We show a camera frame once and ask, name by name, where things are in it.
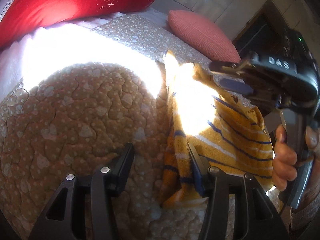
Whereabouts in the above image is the yellow striped knit sweater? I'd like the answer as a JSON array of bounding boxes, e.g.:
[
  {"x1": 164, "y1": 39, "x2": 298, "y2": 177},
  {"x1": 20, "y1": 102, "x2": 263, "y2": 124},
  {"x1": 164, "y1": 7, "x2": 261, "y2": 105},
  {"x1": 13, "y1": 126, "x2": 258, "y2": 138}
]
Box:
[{"x1": 159, "y1": 51, "x2": 273, "y2": 209}]

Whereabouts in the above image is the person's right hand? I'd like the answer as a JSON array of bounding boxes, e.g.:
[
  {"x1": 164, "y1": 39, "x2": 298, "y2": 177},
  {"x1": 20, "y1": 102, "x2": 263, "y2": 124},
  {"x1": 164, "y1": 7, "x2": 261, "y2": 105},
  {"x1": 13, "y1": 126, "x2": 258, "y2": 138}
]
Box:
[{"x1": 271, "y1": 124, "x2": 320, "y2": 192}]

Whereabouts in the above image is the small pink pillow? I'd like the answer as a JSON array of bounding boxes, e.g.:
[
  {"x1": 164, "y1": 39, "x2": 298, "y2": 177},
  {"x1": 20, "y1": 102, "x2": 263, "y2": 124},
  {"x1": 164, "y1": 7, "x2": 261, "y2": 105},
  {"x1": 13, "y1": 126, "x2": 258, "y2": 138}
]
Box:
[{"x1": 168, "y1": 10, "x2": 240, "y2": 63}]

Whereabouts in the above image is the dark wooden door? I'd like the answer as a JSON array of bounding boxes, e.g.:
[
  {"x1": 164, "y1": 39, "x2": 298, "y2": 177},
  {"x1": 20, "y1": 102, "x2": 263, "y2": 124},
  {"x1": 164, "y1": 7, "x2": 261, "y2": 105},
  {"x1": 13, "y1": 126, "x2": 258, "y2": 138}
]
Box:
[{"x1": 233, "y1": 0, "x2": 294, "y2": 59}]

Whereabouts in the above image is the beige heart-pattern quilt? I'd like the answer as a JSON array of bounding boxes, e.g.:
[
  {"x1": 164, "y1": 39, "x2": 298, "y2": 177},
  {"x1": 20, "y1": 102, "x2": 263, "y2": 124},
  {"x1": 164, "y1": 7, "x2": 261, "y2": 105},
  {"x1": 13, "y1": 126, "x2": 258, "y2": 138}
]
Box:
[{"x1": 0, "y1": 13, "x2": 291, "y2": 240}]

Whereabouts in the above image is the white pink bed sheet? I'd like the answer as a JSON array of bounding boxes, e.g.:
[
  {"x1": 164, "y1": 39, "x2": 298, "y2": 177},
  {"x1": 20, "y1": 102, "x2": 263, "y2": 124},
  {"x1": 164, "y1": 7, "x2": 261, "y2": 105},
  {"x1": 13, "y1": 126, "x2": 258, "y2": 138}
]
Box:
[{"x1": 0, "y1": 8, "x2": 168, "y2": 100}]

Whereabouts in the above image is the large red floral pillow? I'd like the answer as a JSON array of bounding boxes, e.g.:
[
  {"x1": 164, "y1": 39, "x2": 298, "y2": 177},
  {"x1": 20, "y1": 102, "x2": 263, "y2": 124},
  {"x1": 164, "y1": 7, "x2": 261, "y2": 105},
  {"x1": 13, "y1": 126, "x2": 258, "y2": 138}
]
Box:
[{"x1": 1, "y1": 0, "x2": 154, "y2": 48}]

